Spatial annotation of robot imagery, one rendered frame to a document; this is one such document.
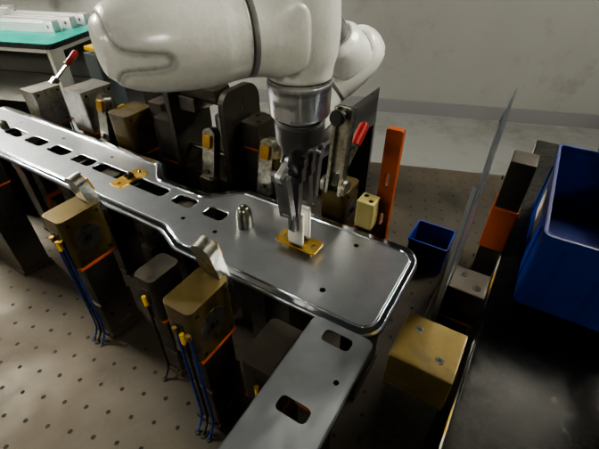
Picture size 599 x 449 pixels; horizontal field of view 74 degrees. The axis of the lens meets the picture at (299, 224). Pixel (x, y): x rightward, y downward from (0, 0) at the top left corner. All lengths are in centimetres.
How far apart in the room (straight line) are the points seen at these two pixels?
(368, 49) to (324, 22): 86
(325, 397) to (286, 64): 42
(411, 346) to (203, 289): 31
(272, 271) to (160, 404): 39
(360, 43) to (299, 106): 81
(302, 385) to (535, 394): 29
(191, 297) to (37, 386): 53
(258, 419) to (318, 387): 9
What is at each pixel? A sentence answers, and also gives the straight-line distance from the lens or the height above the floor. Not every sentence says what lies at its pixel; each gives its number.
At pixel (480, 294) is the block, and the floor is 108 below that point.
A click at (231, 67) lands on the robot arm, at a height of 135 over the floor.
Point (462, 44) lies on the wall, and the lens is 388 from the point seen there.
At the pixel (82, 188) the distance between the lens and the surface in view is 86.
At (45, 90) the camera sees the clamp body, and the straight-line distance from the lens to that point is 152.
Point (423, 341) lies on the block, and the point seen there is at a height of 106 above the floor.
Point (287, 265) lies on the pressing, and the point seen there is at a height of 100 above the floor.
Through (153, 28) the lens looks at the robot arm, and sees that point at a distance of 47.
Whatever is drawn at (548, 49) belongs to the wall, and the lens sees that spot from 404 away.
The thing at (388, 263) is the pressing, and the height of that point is 100.
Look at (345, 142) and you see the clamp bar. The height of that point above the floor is 116.
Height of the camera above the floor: 149
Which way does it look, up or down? 38 degrees down
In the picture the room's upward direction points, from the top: straight up
